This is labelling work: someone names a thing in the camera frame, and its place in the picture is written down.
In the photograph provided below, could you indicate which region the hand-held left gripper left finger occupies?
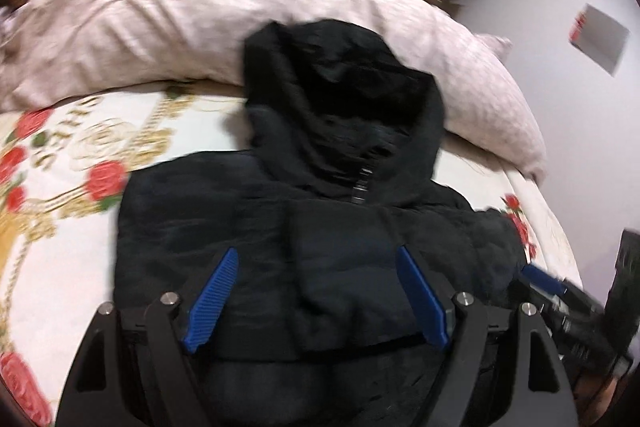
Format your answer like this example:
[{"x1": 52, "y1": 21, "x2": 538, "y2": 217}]
[{"x1": 55, "y1": 247, "x2": 240, "y2": 427}]

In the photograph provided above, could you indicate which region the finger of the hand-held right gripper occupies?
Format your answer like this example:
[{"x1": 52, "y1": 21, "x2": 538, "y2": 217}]
[{"x1": 520, "y1": 264, "x2": 568, "y2": 303}]

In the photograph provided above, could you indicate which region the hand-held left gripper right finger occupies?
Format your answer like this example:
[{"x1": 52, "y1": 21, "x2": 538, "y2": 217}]
[{"x1": 395, "y1": 244, "x2": 581, "y2": 427}]

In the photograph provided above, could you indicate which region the black hooded jacket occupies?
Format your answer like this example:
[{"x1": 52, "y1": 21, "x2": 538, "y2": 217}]
[{"x1": 114, "y1": 19, "x2": 531, "y2": 427}]

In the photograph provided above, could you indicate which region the person's right hand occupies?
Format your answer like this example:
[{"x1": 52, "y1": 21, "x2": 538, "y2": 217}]
[{"x1": 570, "y1": 364, "x2": 616, "y2": 427}]

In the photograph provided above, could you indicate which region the rose print blanket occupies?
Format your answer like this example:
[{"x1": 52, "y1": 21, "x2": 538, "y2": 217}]
[{"x1": 0, "y1": 79, "x2": 583, "y2": 427}]

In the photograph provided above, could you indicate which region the pink leaf-pattern quilt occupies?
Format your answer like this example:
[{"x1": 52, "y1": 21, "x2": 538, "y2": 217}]
[{"x1": 0, "y1": 0, "x2": 547, "y2": 180}]

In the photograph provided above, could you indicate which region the grey wall panel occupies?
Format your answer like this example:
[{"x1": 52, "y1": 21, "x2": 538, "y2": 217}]
[{"x1": 570, "y1": 4, "x2": 630, "y2": 75}]

